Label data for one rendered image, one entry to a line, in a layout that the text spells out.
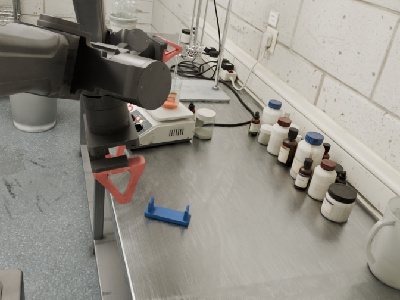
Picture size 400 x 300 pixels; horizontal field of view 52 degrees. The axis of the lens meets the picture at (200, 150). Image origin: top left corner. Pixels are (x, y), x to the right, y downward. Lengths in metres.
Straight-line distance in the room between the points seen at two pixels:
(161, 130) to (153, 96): 0.69
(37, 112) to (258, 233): 2.08
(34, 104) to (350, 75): 2.00
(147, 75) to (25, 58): 0.16
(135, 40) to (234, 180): 0.43
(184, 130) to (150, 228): 0.41
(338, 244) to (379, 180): 0.22
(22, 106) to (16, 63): 2.46
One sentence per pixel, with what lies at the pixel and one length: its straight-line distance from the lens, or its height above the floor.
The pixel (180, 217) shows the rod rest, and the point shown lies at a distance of 0.91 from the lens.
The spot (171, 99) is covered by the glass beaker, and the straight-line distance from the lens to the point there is 1.20.
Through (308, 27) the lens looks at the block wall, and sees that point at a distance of 1.46.
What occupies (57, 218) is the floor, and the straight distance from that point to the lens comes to 2.11.
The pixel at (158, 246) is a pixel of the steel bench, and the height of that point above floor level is 0.75.
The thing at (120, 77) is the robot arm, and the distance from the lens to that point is 0.46.
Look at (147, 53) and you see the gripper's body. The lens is 1.11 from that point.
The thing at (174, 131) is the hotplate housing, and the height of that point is 0.79.
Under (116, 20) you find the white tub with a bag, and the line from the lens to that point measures 2.10.
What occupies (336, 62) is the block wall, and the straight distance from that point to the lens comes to 1.32.
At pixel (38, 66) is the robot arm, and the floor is 1.20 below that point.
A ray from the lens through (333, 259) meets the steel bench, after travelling 0.94.
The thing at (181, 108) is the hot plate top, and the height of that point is 0.84.
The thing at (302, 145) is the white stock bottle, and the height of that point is 0.85.
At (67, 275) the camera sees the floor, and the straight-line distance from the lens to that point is 1.84.
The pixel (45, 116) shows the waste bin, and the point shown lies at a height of 0.11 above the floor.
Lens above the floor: 1.32
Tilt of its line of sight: 28 degrees down
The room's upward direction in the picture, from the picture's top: 9 degrees clockwise
